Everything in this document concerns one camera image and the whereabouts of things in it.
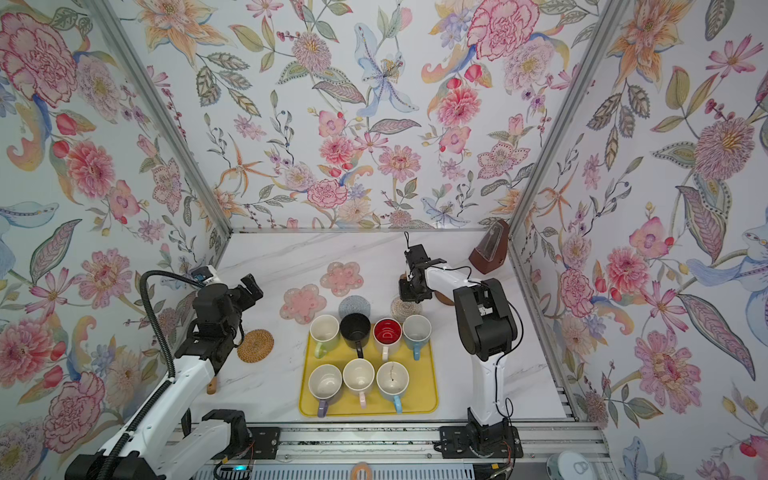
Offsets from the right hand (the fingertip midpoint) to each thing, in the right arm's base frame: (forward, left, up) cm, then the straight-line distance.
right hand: (407, 294), depth 102 cm
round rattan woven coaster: (-20, +45, +1) cm, 49 cm away
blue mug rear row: (-15, -3, +2) cm, 15 cm away
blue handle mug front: (-28, +4, 0) cm, 29 cm away
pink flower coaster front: (-4, +35, -1) cm, 36 cm away
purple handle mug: (-30, +23, +1) cm, 37 cm away
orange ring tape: (-49, +11, -1) cm, 50 cm away
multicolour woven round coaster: (-6, +2, 0) cm, 6 cm away
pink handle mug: (-28, +13, +2) cm, 31 cm away
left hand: (-11, +45, +20) cm, 50 cm away
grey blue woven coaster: (-4, +18, -1) cm, 18 cm away
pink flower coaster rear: (+6, +23, 0) cm, 24 cm away
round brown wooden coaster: (-19, -7, +28) cm, 34 cm away
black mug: (-16, +15, +5) cm, 23 cm away
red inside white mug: (-16, +6, +2) cm, 17 cm away
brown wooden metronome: (+13, -28, +10) cm, 33 cm away
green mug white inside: (-17, +25, +5) cm, 30 cm away
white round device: (-47, -36, +4) cm, 59 cm away
